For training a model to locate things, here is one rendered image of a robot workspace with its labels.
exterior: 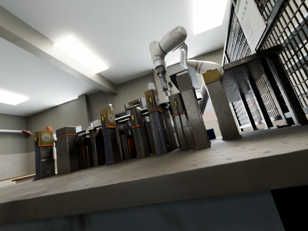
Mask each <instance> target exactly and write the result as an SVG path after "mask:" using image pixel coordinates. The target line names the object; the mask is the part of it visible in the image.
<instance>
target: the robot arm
mask: <svg viewBox="0 0 308 231"><path fill-rule="evenodd" d="M186 38H187V31H186V29H185V28H184V27H183V26H176V27H174V28H173V29H171V30H170V31H169V32H168V33H167V34H166V35H165V36H164V37H163V38H162V39H161V40H160V41H157V40H154V41H152V42H151V43H150V44H149V55H150V59H151V61H152V63H153V66H154V70H155V71H156V75H157V76H158V77H159V79H160V83H161V86H162V89H163V91H164V94H165V99H166V101H168V100H169V98H168V96H170V90H169V86H168V81H167V80H166V79H167V78H166V76H165V75H166V74H167V69H166V68H167V66H166V62H165V59H166V57H167V56H168V54H170V53H171V52H179V51H181V53H180V63H181V65H182V66H183V67H184V68H186V69H187V68H189V67H192V66H193V67H194V69H195V72H196V74H198V75H201V76H202V74H203V73H205V72H206V71H207V70H210V69H211V70H213V69H216V68H218V71H219V74H220V76H221V72H222V65H220V64H218V63H214V62H210V61H197V60H187V54H188V46H187V44H186V42H185V40H186ZM200 92H201V95H202V98H203V99H202V100H200V101H198V104H199V107H200V111H201V112H202V117H203V115H204V111H205V108H206V105H207V102H208V99H209V95H208V92H207V89H206V88H205V85H204V82H203V78H202V85H201V89H200ZM171 123H172V127H173V131H174V133H175V134H176V131H175V128H174V123H173V121H172V122H171Z"/></svg>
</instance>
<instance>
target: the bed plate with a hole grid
mask: <svg viewBox="0 0 308 231"><path fill-rule="evenodd" d="M265 128H266V127H265V126H264V127H260V128H258V130H254V131H252V130H247V131H243V132H239V134H241V136H242V137H239V138H234V139H229V140H225V141H223V140H222V136H220V137H216V139H212V140H210V141H211V144H210V145H211V147H210V148H204V149H199V150H196V148H189V149H184V150H181V149H180V148H178V149H175V150H173V151H171V152H169V153H166V154H162V155H156V154H150V156H147V157H144V158H140V159H138V158H133V159H128V160H123V161H122V162H118V163H115V164H111V165H106V166H105V164H103V165H99V166H94V167H90V168H85V169H80V170H78V171H74V172H71V173H66V174H61V175H58V174H56V175H54V176H50V177H46V178H42V179H38V180H35V181H33V179H32V180H28V181H23V182H20V183H16V184H12V185H8V186H4V187H0V225H2V224H9V223H17V222H25V221H32V220H41V219H49V218H56V217H63V216H71V215H81V214H88V213H95V212H103V211H110V210H117V209H127V208H135V207H142V206H149V205H157V204H166V203H173V202H181V201H188V200H195V199H203V198H213V197H220V196H227V195H235V194H242V193H252V192H259V191H267V190H274V189H281V188H288V187H298V186H305V185H308V124H307V125H303V126H286V127H282V128H276V129H265ZM178 147H179V146H178Z"/></svg>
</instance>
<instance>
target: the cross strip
mask: <svg viewBox="0 0 308 231"><path fill-rule="evenodd" d="M184 71H187V72H188V73H189V76H190V79H191V82H192V86H193V87H194V88H195V90H198V89H200V87H199V84H198V80H197V76H196V72H195V69H194V67H193V66H192V67H189V68H187V69H184V70H182V71H179V72H176V73H174V74H171V75H170V76H169V77H170V80H171V81H172V83H173V84H174V85H175V87H176V88H177V89H178V90H179V87H178V84H177V80H176V76H177V74H179V73H181V72H184ZM179 92H180V90H179Z"/></svg>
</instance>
